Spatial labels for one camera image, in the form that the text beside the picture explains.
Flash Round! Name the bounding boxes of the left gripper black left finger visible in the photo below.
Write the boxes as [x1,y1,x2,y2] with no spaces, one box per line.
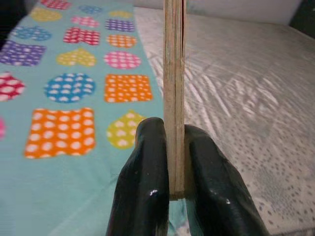
[105,117,171,236]

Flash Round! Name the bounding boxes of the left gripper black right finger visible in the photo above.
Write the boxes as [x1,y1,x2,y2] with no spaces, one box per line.
[183,124,271,236]

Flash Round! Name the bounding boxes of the yellow-edged blue picture book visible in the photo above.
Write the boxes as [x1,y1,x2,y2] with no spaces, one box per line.
[162,0,187,201]

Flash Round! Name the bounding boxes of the teal blanket colourful dotted shapes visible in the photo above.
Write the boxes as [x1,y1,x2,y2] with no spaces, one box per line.
[0,0,190,236]

